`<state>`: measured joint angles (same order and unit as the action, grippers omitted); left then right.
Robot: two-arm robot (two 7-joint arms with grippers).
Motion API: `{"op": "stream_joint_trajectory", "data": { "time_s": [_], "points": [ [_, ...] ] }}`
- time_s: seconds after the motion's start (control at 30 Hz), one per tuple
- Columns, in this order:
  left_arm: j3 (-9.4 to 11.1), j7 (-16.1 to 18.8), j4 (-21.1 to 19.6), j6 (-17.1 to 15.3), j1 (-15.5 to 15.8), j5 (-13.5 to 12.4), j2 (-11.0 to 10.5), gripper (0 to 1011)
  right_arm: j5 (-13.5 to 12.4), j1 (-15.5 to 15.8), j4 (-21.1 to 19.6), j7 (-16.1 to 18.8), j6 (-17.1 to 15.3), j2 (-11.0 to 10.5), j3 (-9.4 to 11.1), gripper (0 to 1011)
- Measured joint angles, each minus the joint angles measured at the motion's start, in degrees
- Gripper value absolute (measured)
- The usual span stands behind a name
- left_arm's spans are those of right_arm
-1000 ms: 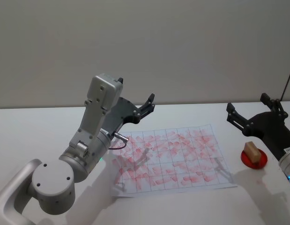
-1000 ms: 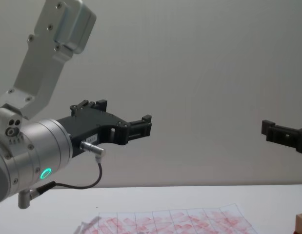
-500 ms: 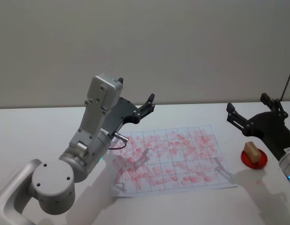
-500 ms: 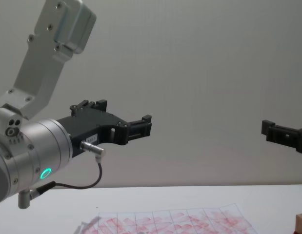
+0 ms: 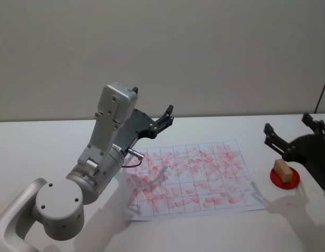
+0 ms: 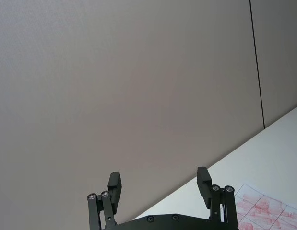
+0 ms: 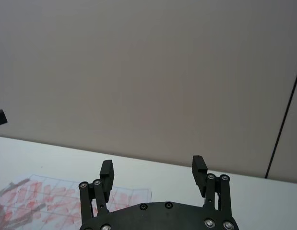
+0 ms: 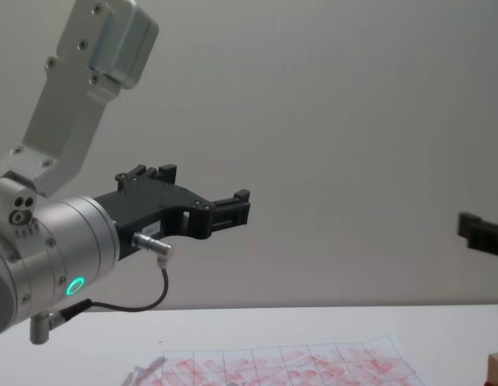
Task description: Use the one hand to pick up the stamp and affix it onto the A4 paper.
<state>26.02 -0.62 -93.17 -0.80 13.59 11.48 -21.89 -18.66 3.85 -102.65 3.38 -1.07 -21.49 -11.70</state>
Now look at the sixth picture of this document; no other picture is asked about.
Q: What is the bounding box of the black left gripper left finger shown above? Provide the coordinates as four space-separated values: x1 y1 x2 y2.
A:
86 171 123 230

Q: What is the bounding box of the white sheet with red print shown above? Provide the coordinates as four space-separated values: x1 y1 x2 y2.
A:
234 183 297 230

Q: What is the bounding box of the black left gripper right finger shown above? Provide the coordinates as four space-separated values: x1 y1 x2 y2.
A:
196 166 239 225

